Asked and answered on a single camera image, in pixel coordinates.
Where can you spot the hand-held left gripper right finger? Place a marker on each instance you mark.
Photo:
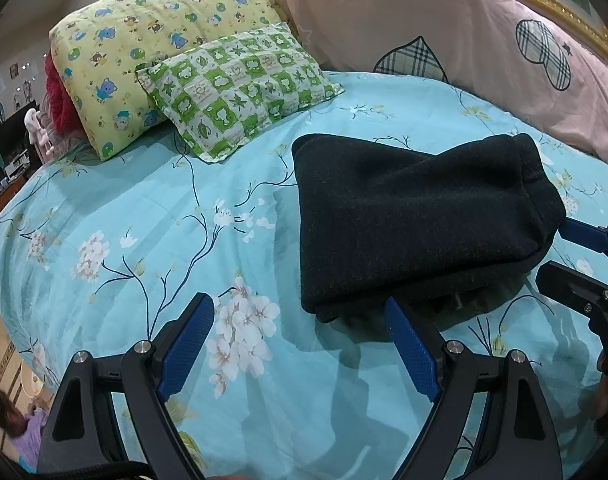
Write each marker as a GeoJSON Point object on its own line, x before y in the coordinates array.
{"type": "Point", "coordinates": [410, 347]}

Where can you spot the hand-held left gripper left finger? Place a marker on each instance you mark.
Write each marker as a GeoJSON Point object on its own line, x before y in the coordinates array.
{"type": "Point", "coordinates": [183, 346]}

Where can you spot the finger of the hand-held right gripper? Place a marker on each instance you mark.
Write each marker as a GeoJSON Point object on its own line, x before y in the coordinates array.
{"type": "Point", "coordinates": [564, 280]}
{"type": "Point", "coordinates": [581, 234]}

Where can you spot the black pants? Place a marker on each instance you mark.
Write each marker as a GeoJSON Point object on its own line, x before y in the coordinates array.
{"type": "Point", "coordinates": [409, 220]}

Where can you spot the person's right hand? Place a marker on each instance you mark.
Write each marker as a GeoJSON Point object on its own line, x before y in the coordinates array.
{"type": "Point", "coordinates": [604, 400]}

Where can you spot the teal floral bed sheet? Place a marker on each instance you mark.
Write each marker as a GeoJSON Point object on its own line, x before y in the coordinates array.
{"type": "Point", "coordinates": [133, 200]}

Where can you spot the gold framed flower picture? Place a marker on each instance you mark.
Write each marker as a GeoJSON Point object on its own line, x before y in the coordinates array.
{"type": "Point", "coordinates": [559, 10]}

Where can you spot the green checked pillow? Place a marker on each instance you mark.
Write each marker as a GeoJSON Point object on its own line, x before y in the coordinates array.
{"type": "Point", "coordinates": [233, 90]}

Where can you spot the white plush toy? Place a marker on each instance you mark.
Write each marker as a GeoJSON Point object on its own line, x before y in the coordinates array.
{"type": "Point", "coordinates": [36, 130]}

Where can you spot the black monitor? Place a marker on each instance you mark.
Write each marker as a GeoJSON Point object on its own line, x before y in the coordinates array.
{"type": "Point", "coordinates": [11, 142]}

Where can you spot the pink pillow with plaid hearts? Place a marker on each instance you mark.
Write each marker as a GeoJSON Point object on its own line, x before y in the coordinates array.
{"type": "Point", "coordinates": [434, 10]}

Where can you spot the red fleece cloth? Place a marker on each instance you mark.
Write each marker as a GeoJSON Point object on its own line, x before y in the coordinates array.
{"type": "Point", "coordinates": [61, 95]}

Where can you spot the yellow cartoon print pillow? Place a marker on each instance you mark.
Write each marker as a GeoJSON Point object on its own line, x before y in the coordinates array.
{"type": "Point", "coordinates": [133, 45]}

